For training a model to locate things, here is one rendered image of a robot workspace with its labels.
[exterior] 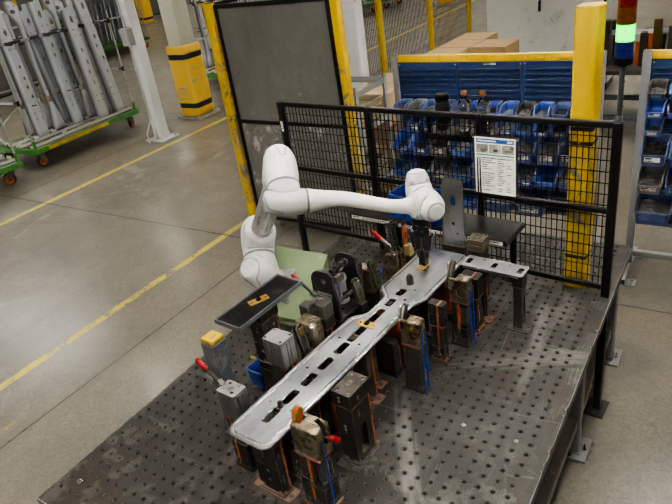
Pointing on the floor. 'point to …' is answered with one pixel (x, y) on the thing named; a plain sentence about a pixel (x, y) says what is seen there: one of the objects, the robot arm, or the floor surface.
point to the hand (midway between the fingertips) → (423, 257)
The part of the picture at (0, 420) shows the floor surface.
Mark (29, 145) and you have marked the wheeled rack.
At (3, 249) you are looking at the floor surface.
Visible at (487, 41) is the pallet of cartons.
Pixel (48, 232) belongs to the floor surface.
